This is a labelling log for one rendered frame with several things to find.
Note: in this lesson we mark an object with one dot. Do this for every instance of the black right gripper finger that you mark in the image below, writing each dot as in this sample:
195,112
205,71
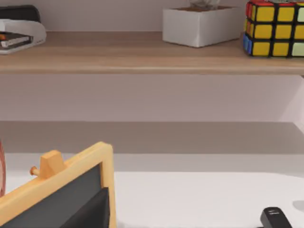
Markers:
97,213

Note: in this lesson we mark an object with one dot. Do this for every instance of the wooden framed blackboard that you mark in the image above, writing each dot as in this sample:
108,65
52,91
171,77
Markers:
71,190

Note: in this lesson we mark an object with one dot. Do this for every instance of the red-brown round object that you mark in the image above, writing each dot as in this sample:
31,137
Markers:
2,171

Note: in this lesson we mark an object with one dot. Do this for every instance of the wooden shelf board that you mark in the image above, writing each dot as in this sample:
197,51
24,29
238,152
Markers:
118,59

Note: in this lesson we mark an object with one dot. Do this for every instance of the small black device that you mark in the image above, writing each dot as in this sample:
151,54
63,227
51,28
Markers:
275,218

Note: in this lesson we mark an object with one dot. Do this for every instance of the white and black stapler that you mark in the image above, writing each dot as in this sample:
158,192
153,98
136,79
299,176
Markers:
21,33

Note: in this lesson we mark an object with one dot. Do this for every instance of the white square plant pot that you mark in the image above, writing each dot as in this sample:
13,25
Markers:
199,26

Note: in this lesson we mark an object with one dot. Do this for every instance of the pale plant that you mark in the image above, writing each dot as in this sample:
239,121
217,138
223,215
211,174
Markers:
204,3

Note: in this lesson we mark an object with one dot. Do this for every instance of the colourful puzzle cube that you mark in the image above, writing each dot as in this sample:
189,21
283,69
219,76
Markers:
273,31

